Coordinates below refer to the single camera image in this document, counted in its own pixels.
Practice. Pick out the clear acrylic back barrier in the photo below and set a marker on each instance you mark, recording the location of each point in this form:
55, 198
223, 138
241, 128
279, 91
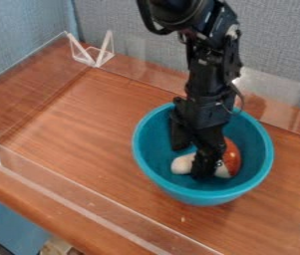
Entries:
154, 60

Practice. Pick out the clear acrylic corner bracket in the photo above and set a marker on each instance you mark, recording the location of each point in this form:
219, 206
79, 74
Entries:
93, 56

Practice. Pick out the clear acrylic front barrier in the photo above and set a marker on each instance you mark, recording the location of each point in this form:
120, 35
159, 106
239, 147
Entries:
93, 206

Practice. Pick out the clear acrylic barrier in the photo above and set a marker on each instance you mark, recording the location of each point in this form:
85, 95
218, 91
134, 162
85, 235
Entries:
36, 81
154, 60
93, 206

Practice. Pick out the white brown toy mushroom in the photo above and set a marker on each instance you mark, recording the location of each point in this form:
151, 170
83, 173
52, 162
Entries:
227, 168

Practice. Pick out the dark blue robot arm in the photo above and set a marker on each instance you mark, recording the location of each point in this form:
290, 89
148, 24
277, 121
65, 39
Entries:
208, 29

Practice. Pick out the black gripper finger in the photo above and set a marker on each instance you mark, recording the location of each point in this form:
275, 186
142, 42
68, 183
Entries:
182, 133
207, 162

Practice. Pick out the clear acrylic left barrier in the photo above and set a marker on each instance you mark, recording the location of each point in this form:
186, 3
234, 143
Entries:
36, 81

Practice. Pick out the blue plastic bowl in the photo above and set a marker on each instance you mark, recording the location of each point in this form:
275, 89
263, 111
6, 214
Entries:
155, 155

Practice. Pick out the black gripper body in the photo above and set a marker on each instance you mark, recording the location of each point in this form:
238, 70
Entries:
207, 114

